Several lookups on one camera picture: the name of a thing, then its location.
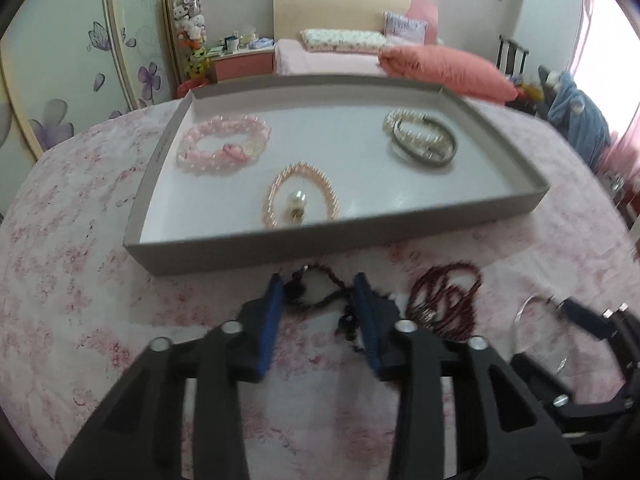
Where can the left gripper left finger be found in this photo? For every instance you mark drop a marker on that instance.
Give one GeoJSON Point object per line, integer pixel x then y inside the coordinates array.
{"type": "Point", "coordinates": [136, 430]}

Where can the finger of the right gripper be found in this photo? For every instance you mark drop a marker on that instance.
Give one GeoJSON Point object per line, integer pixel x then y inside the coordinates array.
{"type": "Point", "coordinates": [597, 325]}
{"type": "Point", "coordinates": [546, 387]}

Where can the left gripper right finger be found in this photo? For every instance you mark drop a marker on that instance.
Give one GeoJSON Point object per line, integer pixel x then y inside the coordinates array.
{"type": "Point", "coordinates": [500, 429]}

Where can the thin silver bangle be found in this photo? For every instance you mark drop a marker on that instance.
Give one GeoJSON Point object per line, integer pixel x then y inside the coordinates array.
{"type": "Point", "coordinates": [540, 330]}

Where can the silver cuff bangle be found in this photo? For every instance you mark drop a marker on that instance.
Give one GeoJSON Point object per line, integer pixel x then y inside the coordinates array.
{"type": "Point", "coordinates": [423, 138]}

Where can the pink floral tablecloth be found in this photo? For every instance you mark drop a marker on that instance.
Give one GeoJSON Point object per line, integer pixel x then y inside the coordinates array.
{"type": "Point", "coordinates": [76, 309]}

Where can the blue plush garment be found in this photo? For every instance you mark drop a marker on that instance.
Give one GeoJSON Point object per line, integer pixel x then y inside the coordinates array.
{"type": "Point", "coordinates": [578, 119]}

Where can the pink curtain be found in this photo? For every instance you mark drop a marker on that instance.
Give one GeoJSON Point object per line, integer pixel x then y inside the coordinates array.
{"type": "Point", "coordinates": [606, 66]}

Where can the dark wooden chair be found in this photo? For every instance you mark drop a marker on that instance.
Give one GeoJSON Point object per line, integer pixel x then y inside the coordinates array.
{"type": "Point", "coordinates": [511, 57]}

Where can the folded coral quilt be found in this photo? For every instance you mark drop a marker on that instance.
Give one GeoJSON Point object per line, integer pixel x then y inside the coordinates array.
{"type": "Point", "coordinates": [459, 71]}

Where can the grey cardboard tray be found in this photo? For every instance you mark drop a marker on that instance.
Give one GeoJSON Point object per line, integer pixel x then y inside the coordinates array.
{"type": "Point", "coordinates": [327, 139]}

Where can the lilac patterned pillow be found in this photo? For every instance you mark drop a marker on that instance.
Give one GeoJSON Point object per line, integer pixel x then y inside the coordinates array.
{"type": "Point", "coordinates": [400, 27]}

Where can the red waste basket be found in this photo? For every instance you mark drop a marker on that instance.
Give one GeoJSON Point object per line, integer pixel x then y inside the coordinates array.
{"type": "Point", "coordinates": [191, 85]}

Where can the floral white pillow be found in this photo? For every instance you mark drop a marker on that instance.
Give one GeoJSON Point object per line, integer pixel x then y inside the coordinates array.
{"type": "Point", "coordinates": [344, 41]}

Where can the pink bedside table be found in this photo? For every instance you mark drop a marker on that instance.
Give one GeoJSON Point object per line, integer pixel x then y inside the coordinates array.
{"type": "Point", "coordinates": [243, 63]}

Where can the sliding floral wardrobe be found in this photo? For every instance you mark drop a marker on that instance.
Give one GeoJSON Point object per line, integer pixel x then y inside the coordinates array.
{"type": "Point", "coordinates": [67, 65]}

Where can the plush toy hanging rack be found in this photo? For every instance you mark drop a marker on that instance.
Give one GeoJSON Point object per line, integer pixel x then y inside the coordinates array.
{"type": "Point", "coordinates": [190, 38]}

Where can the bed with beige headboard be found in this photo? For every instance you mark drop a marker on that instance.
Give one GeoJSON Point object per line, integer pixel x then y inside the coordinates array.
{"type": "Point", "coordinates": [291, 17]}

